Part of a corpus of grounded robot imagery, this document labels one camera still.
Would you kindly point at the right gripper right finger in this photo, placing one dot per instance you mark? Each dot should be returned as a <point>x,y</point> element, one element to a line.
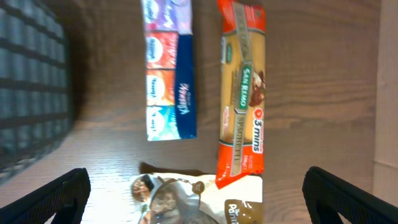
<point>329,198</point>

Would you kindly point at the grey plastic slotted basket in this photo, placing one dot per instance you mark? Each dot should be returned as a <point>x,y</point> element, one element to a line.
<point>36,108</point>

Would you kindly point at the San Remo spaghetti packet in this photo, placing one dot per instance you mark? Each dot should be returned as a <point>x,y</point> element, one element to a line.
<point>243,85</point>

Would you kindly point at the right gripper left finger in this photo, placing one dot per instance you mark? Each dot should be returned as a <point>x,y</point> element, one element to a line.
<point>63,200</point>

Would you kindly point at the cream snack pouch right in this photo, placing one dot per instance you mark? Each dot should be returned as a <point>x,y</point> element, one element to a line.
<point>172,196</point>

